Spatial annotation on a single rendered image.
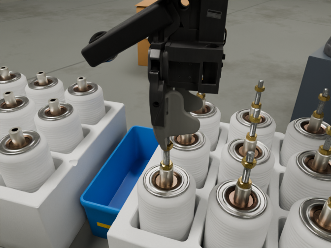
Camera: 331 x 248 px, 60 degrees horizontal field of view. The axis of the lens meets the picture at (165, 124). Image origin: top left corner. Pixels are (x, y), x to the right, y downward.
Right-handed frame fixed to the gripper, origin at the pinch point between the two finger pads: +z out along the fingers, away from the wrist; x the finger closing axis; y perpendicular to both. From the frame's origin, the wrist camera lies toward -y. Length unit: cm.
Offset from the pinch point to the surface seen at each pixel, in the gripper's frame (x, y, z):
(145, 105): 66, -19, 34
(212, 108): 23.9, 7.2, 9.1
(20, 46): 125, -112, 34
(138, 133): 32.9, -13.1, 24.6
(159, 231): -4.7, 0.4, 16.0
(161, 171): -0.9, 0.1, 6.7
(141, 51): 106, -30, 27
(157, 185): -1.5, -0.5, 9.2
